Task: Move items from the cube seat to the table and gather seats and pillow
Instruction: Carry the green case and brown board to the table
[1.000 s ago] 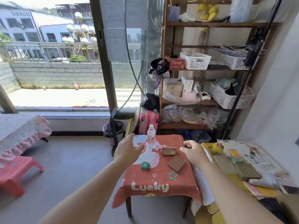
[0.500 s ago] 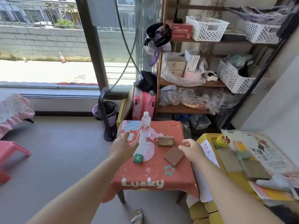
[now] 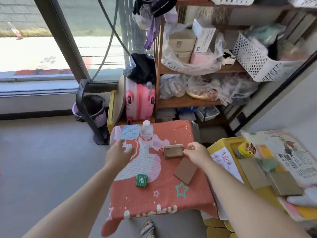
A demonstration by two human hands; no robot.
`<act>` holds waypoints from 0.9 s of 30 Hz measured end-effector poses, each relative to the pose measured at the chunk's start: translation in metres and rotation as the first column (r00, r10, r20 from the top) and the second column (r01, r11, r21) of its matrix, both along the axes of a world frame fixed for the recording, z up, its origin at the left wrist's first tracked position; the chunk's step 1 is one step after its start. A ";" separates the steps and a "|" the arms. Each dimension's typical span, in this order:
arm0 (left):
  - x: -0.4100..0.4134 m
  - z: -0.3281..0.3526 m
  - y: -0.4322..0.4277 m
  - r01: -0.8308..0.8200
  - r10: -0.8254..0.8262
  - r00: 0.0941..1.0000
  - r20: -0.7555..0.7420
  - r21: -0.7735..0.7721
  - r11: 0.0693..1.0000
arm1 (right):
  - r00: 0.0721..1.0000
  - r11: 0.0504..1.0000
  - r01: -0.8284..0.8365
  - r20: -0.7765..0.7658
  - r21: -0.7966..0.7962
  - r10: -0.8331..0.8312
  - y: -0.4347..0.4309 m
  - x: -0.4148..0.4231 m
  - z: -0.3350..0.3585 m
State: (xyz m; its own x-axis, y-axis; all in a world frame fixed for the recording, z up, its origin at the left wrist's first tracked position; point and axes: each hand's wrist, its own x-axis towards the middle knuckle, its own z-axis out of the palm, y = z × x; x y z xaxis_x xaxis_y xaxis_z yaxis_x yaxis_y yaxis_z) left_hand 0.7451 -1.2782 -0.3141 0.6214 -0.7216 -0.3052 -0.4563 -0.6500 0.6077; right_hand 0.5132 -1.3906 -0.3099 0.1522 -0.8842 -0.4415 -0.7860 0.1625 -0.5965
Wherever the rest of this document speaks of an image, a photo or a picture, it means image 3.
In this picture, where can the large clear plastic bag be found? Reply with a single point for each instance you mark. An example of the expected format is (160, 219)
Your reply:
(193, 69)

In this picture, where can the wooden storage shelf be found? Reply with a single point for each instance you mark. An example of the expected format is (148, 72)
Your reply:
(178, 101)

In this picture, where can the black fabric bag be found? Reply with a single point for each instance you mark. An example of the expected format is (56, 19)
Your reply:
(142, 69)

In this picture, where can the small wooden box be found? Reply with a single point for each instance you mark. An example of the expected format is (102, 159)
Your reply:
(173, 151)

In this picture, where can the clear bag red contents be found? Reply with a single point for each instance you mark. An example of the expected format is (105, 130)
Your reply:
(204, 90)

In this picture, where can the white and blue box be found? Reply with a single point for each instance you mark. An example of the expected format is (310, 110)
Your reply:
(203, 35)

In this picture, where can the person's left forearm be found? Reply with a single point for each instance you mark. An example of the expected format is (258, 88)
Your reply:
(81, 208)

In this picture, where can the person's right hand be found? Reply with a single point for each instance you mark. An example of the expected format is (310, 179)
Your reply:
(199, 154)

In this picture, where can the white and black dispenser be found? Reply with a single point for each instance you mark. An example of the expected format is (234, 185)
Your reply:
(227, 58)

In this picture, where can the red calligraphy paper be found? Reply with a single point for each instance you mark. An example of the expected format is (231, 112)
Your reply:
(44, 72)

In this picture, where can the sliding glass door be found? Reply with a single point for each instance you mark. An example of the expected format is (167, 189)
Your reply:
(63, 47)

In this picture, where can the teal cloth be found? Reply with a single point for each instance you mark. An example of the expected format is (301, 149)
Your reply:
(267, 33)

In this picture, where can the green striped tin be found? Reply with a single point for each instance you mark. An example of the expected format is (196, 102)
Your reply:
(141, 180)

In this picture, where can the clear water bottle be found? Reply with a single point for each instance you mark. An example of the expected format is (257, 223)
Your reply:
(146, 135)

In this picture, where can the pink box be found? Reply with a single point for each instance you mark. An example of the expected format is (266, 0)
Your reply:
(203, 58)

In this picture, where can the thin grey hoop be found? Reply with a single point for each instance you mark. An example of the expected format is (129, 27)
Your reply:
(111, 38)

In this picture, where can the low white mesh basket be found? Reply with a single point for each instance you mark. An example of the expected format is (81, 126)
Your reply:
(208, 113)

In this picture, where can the yellow round tin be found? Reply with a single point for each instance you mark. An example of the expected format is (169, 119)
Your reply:
(247, 149)

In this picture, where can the person's left hand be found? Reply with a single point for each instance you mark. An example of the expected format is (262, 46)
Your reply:
(117, 156)

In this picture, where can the white paper red writing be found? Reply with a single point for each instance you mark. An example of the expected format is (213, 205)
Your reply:
(227, 168)

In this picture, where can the black curved floor stand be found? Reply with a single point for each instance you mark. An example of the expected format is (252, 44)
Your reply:
(84, 106)

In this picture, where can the person's sandal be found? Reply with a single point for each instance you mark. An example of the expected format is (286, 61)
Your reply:
(147, 229)

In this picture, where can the pink suitcase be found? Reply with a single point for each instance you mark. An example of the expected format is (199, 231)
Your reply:
(140, 104)

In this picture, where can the pale green cloth piece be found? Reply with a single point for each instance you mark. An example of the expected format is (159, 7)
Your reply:
(267, 164)

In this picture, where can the crumpled grey plastic bag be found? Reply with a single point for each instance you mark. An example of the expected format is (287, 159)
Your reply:
(237, 87)

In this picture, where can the large beige cardboard box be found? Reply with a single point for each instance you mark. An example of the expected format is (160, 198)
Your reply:
(182, 40)

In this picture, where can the person's right forearm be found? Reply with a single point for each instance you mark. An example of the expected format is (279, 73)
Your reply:
(247, 208)

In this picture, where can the clear bag pink contents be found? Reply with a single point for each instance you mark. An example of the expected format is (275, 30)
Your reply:
(172, 86)

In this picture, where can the large white perforated basket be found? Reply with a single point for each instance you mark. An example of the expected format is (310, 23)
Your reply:
(257, 64)

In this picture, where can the illustrated poster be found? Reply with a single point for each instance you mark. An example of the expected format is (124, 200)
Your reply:
(292, 156)

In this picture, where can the small brown notebook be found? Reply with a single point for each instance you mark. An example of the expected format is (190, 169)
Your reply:
(185, 171)

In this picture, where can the red-labelled balcony bottle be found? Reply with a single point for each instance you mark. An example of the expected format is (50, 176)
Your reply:
(14, 30)

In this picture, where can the orange cartoon tablecloth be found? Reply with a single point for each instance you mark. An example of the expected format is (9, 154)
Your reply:
(161, 195)

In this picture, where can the brown cardboard sheet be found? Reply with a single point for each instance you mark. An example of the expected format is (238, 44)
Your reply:
(284, 183)
(252, 173)

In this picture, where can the grey brick balcony wall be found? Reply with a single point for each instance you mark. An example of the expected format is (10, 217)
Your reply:
(19, 12)

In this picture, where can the small beige cardboard box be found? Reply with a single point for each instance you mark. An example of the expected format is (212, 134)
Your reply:
(183, 57)

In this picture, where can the black arched floor lamp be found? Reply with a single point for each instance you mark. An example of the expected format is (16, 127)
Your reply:
(272, 91)

